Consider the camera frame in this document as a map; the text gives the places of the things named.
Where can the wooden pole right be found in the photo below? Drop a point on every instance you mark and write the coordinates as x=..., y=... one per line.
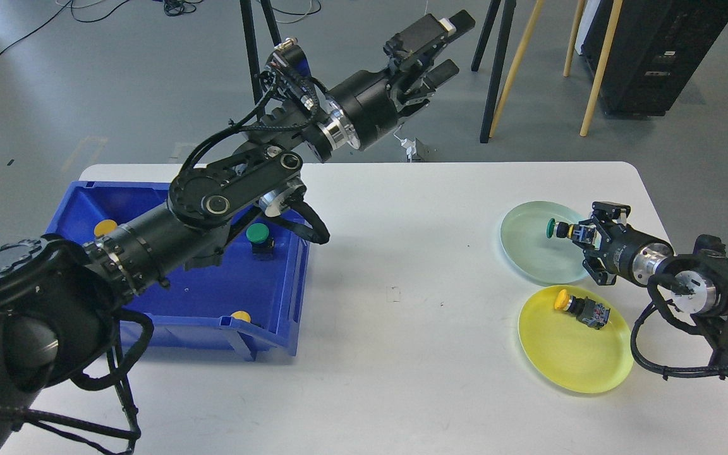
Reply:
x=602, y=61

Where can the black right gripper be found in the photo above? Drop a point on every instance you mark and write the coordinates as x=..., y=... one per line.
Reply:
x=619, y=250

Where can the yellow button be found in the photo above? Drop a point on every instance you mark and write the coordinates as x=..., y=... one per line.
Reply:
x=587, y=311
x=105, y=228

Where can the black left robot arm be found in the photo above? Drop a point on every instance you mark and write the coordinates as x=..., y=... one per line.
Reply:
x=67, y=339

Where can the light green plate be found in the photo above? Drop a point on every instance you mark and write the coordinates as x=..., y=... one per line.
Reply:
x=544, y=260

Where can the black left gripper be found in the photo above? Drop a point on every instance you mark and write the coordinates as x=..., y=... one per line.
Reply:
x=376, y=103

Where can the wooden pole left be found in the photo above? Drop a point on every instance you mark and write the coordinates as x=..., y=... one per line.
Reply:
x=515, y=66

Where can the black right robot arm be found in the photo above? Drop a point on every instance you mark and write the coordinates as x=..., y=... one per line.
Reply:
x=690, y=291

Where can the yellow button front edge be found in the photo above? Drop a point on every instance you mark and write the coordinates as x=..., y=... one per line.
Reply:
x=241, y=316

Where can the yellow plate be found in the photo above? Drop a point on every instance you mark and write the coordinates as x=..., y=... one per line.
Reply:
x=567, y=352

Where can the green button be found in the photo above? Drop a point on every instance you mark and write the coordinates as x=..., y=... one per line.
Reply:
x=261, y=240
x=581, y=233

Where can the black cabinet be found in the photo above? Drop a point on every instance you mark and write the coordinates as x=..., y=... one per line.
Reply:
x=657, y=47

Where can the white power adapter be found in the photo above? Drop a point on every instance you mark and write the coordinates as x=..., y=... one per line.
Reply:
x=416, y=151

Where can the blue plastic bin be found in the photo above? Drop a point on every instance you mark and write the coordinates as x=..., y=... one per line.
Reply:
x=195, y=311

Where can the black tripod leg right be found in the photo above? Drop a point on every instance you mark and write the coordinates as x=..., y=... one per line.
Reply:
x=500, y=14

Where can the wooden pole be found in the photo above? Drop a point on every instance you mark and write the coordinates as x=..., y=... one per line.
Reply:
x=515, y=66
x=602, y=61

